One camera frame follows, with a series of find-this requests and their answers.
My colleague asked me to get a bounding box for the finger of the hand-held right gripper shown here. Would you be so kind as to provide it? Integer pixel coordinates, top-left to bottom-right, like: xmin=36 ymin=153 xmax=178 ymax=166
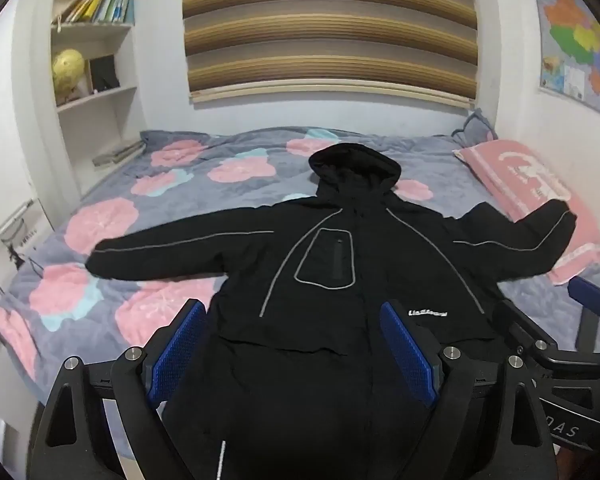
xmin=494 ymin=300 xmax=558 ymax=362
xmin=567 ymin=276 xmax=600 ymax=352

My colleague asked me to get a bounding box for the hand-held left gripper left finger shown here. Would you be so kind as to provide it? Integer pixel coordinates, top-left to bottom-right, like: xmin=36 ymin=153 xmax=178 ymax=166
xmin=26 ymin=299 xmax=209 ymax=480

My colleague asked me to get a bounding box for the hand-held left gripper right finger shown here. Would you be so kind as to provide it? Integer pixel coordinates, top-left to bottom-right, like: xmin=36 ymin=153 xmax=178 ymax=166
xmin=379 ymin=299 xmax=562 ymax=480

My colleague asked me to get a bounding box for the black hooded jacket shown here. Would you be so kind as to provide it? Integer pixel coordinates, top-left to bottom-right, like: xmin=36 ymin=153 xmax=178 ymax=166
xmin=86 ymin=142 xmax=578 ymax=480

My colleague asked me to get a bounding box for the pink pillow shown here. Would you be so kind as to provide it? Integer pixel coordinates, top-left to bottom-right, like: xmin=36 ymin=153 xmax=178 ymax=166
xmin=452 ymin=140 xmax=600 ymax=287

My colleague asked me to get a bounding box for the grey pink floral blanket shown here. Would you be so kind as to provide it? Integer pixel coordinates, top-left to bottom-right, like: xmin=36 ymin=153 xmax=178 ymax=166
xmin=0 ymin=126 xmax=600 ymax=461

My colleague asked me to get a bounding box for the grey book stack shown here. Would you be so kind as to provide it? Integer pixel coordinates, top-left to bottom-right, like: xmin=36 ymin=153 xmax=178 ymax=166
xmin=92 ymin=140 xmax=146 ymax=168

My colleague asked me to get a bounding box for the grey cushion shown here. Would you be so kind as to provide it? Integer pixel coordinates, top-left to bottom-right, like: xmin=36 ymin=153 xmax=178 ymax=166
xmin=451 ymin=109 xmax=499 ymax=145

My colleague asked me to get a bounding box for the black box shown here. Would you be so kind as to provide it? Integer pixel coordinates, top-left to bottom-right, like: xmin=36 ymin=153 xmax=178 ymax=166
xmin=88 ymin=55 xmax=121 ymax=92

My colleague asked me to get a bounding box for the white bookshelf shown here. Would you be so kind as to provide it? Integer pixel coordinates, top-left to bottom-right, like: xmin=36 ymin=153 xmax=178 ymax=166
xmin=27 ymin=0 xmax=148 ymax=201

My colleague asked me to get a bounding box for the brown striped window blind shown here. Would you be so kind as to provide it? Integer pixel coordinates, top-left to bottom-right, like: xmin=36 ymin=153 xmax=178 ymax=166
xmin=181 ymin=0 xmax=478 ymax=109

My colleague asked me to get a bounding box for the colourful wall map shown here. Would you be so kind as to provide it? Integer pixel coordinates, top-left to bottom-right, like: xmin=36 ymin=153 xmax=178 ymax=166
xmin=531 ymin=0 xmax=600 ymax=127

